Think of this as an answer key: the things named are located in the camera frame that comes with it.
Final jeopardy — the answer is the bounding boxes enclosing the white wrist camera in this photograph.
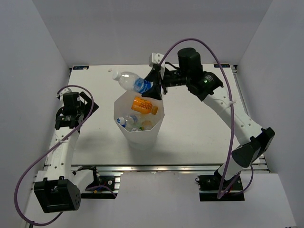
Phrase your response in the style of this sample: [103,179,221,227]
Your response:
[148,53,164,67]
[56,88,72,100]

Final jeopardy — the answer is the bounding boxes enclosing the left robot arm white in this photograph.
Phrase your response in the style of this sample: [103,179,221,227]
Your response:
[34,89,100,213]

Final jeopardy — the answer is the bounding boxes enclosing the aluminium front rail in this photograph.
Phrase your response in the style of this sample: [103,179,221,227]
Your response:
[95,162,269,173]

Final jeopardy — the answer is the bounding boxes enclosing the small bottle blue cap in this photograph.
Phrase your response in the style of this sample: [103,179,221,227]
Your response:
[116,114,139,127]

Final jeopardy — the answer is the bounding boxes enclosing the blue corner sticker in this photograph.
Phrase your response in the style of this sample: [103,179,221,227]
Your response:
[213,64,230,68]
[72,66,89,70]

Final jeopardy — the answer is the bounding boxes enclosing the clear bottle white cap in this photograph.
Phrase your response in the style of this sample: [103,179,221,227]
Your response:
[133,113,155,126]

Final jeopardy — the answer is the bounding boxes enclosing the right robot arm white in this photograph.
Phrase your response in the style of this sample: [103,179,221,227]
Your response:
[143,47,275,190]

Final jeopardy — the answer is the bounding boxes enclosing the translucent white plastic bin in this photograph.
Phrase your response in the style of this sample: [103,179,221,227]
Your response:
[114,91,164,150]

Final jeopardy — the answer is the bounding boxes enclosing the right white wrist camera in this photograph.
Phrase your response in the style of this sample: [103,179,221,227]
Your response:
[148,53,164,67]

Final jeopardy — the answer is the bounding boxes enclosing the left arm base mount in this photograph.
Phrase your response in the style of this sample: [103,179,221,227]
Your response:
[70,166,118,199]

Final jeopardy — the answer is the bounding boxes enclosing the right blue corner sticker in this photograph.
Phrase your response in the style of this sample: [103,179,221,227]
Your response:
[213,64,230,68]

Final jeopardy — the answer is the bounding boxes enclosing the left blue corner sticker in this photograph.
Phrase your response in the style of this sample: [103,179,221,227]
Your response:
[72,66,89,70]

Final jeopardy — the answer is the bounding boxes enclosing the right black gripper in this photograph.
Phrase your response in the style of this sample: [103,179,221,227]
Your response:
[141,68,190,101]

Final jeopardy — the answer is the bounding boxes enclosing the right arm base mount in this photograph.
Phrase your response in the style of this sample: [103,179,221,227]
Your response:
[195,175,245,202]

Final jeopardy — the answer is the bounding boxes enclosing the clear bottle yellow cap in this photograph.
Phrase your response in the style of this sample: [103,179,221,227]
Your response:
[142,120,153,131]

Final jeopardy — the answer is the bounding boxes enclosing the orange juice bottle orange cap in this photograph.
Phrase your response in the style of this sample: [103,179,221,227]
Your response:
[131,96,158,115]

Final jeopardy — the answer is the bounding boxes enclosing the clear bottle blue label large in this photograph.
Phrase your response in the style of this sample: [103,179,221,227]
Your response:
[112,71,153,94]

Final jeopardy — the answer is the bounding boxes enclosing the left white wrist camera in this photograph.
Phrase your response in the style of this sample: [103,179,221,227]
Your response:
[56,88,72,100]

